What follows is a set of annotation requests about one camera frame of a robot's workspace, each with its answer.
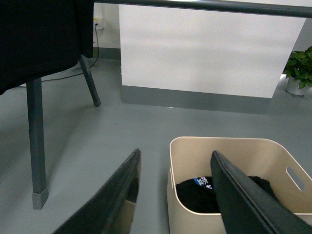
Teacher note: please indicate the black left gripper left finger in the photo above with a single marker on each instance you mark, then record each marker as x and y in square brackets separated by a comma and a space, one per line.
[111, 210]

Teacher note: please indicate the black hanging garment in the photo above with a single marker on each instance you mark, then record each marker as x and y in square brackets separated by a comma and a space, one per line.
[42, 37]

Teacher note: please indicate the grey clothes hanger rack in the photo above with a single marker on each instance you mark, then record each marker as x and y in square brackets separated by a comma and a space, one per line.
[34, 88]

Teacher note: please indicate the black printed t-shirt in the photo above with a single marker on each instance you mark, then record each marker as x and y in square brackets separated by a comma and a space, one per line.
[198, 195]

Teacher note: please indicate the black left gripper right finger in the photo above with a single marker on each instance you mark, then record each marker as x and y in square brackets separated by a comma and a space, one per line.
[265, 216]

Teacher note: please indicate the potted green plant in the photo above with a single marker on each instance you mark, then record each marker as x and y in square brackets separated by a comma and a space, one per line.
[298, 71]

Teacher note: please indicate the beige plastic laundry hamper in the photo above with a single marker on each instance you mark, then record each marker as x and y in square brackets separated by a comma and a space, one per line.
[264, 161]

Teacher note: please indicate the white wall socket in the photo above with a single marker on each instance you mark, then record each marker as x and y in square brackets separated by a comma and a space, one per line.
[99, 22]

